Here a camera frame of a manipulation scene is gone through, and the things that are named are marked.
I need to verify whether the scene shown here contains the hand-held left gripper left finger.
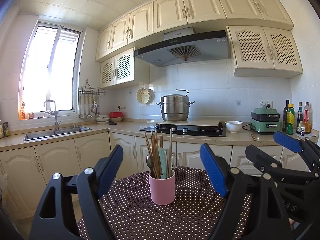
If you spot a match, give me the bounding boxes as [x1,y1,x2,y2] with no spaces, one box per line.
[29,144,124,240]

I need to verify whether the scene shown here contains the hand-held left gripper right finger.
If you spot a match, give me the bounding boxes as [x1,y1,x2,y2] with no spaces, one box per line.
[200,143,292,240]

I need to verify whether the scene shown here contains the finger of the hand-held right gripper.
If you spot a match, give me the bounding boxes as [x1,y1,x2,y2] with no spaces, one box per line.
[273,131,320,172]
[245,144,284,175]

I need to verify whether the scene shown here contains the dark metal spoon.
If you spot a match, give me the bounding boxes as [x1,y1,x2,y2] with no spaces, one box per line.
[146,154,154,178]

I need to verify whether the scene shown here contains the bunch of wooden chopsticks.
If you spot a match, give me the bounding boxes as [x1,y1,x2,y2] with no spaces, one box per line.
[144,128,173,180]

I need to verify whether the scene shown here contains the light blue sheathed knife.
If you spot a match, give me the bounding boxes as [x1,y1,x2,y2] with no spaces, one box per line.
[158,147,169,180]

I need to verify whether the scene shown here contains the pink cup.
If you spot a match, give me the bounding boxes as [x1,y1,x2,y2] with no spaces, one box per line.
[148,169,175,205]

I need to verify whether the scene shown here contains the green yellow-label bottle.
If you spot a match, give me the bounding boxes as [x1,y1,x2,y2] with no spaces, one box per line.
[286,104,295,135]

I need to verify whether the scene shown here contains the dark oil bottle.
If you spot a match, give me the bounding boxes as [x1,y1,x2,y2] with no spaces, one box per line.
[283,100,290,132]

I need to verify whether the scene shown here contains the dark sauce bottle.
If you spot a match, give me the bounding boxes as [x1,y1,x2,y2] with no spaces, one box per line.
[296,102,303,133]

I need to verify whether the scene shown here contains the green electric cooker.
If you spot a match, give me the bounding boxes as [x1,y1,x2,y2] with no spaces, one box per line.
[250,107,282,135]

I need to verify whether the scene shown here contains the red-cap orange bottle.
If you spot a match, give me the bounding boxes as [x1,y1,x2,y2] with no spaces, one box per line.
[303,102,312,135]

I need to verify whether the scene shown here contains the white bowl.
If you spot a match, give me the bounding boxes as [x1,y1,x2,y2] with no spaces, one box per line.
[225,121,244,133]

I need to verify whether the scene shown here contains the beige kitchen countertop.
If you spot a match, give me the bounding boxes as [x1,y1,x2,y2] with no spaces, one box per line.
[0,117,320,152]

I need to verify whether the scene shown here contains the black gas stove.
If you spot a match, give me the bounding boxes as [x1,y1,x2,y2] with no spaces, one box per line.
[139,122,227,138]

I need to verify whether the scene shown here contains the polka dot round table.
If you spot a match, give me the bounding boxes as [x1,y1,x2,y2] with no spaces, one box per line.
[76,166,253,240]

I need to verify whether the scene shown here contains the cream base cabinets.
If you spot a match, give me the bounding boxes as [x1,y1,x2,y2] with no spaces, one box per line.
[0,131,320,220]

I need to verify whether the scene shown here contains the steel faucet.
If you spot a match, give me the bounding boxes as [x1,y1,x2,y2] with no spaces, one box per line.
[44,100,62,131]

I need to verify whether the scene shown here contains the steel steamer pot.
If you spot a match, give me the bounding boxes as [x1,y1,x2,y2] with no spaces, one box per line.
[156,89,195,122]

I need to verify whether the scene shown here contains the steel double sink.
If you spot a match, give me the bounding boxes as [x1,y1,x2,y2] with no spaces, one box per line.
[23,124,92,142]

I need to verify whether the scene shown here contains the cream perforated round plate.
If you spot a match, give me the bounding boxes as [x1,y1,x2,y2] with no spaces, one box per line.
[136,88,155,104]

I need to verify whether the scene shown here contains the cream lattice-door cabinet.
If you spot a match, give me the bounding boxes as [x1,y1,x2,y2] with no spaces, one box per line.
[100,47,135,89]
[226,25,303,78]

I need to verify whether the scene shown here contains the sliding window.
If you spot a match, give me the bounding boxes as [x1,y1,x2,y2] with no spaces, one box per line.
[19,21,84,120]

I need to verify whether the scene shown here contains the grey range hood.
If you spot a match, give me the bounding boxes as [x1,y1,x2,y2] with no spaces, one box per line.
[134,27,231,67]

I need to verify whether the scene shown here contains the steel wall utensil rack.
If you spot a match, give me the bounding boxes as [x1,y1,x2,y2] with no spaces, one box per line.
[80,79,106,95]

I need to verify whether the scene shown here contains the cream upper wall cabinets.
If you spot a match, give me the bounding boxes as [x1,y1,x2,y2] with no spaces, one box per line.
[95,0,294,62]

